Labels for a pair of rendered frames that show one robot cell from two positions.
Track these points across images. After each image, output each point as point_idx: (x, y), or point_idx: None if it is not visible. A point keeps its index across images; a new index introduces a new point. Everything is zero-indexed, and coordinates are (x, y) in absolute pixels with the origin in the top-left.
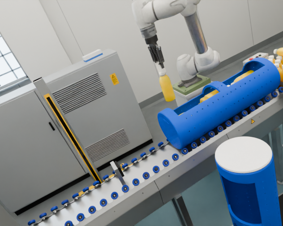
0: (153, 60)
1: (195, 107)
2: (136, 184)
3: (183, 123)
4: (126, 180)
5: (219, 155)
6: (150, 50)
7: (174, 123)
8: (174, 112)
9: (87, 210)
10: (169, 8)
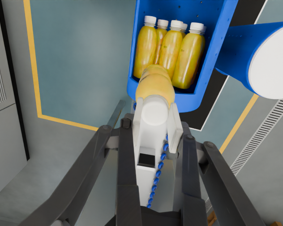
0: (110, 149)
1: (211, 51)
2: (168, 147)
3: (203, 91)
4: (147, 145)
5: (259, 85)
6: (73, 224)
7: (195, 106)
8: (185, 95)
9: (147, 179)
10: None
